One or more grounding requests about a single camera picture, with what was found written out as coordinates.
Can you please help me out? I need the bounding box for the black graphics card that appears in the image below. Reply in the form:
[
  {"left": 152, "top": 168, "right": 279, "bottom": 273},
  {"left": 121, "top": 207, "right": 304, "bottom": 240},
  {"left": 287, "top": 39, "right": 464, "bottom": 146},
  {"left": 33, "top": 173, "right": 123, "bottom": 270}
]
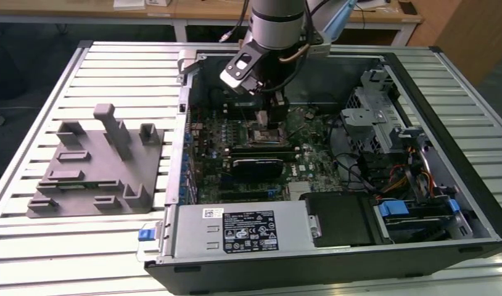
[{"left": 232, "top": 157, "right": 284, "bottom": 179}]

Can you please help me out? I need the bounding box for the wooden cabinet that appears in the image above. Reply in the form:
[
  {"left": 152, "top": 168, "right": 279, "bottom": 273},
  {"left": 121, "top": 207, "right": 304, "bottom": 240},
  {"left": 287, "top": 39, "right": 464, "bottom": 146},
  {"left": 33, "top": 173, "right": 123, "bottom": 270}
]
[{"left": 407, "top": 0, "right": 502, "bottom": 86}]

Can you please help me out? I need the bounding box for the CPU socket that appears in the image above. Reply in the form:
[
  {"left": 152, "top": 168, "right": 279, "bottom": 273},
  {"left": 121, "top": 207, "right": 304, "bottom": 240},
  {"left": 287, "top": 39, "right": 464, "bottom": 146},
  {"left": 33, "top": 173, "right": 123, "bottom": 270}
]
[{"left": 244, "top": 122, "right": 287, "bottom": 146}]

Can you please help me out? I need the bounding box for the grey parts rack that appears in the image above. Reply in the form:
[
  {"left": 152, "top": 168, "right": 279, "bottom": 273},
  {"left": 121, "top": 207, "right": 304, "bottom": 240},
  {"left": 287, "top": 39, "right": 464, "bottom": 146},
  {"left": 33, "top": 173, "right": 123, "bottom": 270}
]
[{"left": 24, "top": 103, "right": 167, "bottom": 219}]

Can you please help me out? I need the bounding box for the coloured wire bundle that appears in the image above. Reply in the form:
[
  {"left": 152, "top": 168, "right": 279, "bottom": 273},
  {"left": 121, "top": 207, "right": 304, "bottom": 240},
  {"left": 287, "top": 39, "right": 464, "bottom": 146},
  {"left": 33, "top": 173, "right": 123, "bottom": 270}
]
[{"left": 382, "top": 147, "right": 438, "bottom": 198}]

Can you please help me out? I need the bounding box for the wooden desk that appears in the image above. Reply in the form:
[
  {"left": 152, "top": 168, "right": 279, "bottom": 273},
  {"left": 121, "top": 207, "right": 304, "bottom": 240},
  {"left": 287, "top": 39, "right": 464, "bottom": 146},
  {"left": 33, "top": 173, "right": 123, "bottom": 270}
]
[{"left": 0, "top": 0, "right": 424, "bottom": 47}]

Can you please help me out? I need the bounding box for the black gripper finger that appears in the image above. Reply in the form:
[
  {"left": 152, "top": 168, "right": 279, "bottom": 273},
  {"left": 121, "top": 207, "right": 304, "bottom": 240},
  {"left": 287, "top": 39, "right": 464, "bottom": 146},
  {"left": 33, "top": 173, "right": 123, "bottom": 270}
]
[
  {"left": 255, "top": 91, "right": 272, "bottom": 113},
  {"left": 269, "top": 91, "right": 287, "bottom": 131}
]

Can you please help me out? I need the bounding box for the small silver heatsink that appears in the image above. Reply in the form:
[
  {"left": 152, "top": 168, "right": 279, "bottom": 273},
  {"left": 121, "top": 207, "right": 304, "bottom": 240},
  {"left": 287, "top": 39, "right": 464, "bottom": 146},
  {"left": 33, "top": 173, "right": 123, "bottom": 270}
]
[{"left": 290, "top": 181, "right": 314, "bottom": 201}]

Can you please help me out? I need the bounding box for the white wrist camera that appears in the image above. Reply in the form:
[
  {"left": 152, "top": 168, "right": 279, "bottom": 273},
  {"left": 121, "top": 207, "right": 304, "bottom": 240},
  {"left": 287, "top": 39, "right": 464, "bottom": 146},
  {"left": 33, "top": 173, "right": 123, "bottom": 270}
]
[{"left": 219, "top": 46, "right": 273, "bottom": 94}]

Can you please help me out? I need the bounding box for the green motherboard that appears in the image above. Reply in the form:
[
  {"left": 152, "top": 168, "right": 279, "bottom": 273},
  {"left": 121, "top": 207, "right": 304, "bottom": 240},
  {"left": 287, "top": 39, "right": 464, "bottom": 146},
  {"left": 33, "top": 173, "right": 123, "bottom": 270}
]
[{"left": 187, "top": 103, "right": 347, "bottom": 206}]

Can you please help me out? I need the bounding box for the metal drive cage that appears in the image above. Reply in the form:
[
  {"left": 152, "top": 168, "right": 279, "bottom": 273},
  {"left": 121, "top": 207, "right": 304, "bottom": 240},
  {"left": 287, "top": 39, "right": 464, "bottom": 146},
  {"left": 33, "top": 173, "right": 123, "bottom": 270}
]
[{"left": 340, "top": 70, "right": 404, "bottom": 155}]

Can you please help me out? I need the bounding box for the green RAM stick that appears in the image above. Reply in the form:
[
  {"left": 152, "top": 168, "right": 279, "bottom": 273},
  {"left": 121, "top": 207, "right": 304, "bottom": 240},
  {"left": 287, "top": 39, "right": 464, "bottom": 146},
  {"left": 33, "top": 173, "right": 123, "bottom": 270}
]
[{"left": 55, "top": 181, "right": 101, "bottom": 189}]

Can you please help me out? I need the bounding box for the black expansion slot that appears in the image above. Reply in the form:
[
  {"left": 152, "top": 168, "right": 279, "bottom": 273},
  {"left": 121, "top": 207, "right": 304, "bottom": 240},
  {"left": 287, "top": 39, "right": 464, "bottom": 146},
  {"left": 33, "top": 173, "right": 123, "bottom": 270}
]
[{"left": 220, "top": 191, "right": 269, "bottom": 200}]

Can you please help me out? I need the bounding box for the grey case handle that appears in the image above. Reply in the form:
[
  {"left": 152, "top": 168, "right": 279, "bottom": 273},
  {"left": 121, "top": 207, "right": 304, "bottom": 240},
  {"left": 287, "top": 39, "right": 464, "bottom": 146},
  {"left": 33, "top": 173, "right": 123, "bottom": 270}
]
[{"left": 177, "top": 50, "right": 199, "bottom": 83}]

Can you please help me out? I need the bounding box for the grey power supply unit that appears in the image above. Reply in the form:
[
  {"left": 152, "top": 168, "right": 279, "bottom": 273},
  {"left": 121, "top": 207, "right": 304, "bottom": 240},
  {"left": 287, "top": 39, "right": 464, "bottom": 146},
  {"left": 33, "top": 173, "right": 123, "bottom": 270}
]
[{"left": 168, "top": 202, "right": 318, "bottom": 258}]

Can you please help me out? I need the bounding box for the black open PC case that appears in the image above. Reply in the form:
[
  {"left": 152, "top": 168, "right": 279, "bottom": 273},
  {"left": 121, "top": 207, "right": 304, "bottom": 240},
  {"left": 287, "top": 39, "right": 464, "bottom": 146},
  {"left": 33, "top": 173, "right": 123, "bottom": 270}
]
[{"left": 143, "top": 49, "right": 502, "bottom": 294}]

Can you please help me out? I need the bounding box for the blue disk carrier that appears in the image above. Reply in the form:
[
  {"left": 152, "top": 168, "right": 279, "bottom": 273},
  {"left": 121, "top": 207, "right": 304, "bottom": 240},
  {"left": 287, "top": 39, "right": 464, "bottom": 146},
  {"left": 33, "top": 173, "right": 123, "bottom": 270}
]
[{"left": 378, "top": 200, "right": 411, "bottom": 220}]

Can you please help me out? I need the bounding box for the grey cable with plug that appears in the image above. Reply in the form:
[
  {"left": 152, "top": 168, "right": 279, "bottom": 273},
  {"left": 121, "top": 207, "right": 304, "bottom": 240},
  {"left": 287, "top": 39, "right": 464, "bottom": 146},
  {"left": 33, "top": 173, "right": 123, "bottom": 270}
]
[{"left": 219, "top": 0, "right": 252, "bottom": 43}]

